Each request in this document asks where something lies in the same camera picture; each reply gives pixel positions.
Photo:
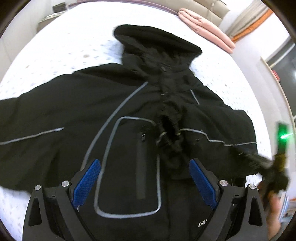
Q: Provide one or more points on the orange curtain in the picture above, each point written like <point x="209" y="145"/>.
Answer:
<point x="250" y="19"/>

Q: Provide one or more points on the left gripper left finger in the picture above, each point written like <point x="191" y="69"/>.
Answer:
<point x="52" y="213"/>

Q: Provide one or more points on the floral quilted bed cover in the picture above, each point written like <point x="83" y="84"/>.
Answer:
<point x="83" y="37"/>

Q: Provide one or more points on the dark box on nightstand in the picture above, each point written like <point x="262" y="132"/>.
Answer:
<point x="59" y="7"/>

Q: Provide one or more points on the black hooded jacket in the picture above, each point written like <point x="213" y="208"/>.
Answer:
<point x="144" y="120"/>

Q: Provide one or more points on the folded pink blanket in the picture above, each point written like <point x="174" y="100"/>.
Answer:
<point x="206" y="29"/>

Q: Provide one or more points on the person right hand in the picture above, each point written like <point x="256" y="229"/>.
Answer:
<point x="274" y="227"/>

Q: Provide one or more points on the beige padded headboard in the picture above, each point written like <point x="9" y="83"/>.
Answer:
<point x="201" y="7"/>

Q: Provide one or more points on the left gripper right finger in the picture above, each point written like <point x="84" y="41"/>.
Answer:
<point x="237" y="212"/>

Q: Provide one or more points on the window with frame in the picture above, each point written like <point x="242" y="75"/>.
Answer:
<point x="282" y="63"/>

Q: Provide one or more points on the white nightstand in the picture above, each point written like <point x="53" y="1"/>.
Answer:
<point x="48" y="19"/>

